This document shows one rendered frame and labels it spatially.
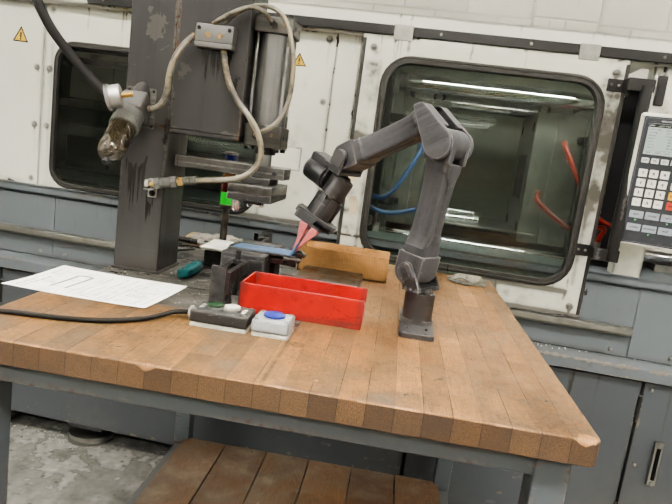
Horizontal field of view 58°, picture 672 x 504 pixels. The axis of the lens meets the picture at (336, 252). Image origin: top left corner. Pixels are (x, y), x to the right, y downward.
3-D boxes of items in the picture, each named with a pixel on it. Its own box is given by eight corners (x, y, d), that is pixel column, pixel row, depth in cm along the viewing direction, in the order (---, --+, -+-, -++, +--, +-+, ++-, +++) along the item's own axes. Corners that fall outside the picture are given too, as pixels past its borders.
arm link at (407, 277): (397, 260, 124) (420, 266, 121) (421, 258, 131) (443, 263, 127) (392, 289, 125) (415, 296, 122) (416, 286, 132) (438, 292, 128)
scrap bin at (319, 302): (360, 330, 119) (364, 301, 118) (237, 310, 121) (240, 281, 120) (364, 315, 131) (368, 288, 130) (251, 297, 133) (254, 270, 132)
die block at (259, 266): (260, 294, 137) (264, 261, 136) (217, 287, 138) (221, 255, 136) (278, 277, 156) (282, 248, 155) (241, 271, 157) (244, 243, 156)
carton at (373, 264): (385, 286, 166) (389, 258, 165) (296, 272, 169) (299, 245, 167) (386, 277, 179) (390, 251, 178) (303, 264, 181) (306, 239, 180)
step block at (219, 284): (221, 311, 120) (226, 267, 118) (207, 308, 120) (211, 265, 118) (231, 303, 126) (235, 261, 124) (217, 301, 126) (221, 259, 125)
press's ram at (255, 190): (273, 218, 133) (289, 80, 128) (160, 201, 136) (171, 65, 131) (288, 211, 151) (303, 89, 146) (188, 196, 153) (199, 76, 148)
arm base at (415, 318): (404, 297, 117) (440, 303, 116) (404, 277, 137) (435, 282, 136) (398, 336, 118) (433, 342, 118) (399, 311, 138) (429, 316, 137)
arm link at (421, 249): (391, 278, 127) (430, 124, 120) (409, 276, 132) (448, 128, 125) (415, 289, 123) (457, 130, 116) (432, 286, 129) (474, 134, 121)
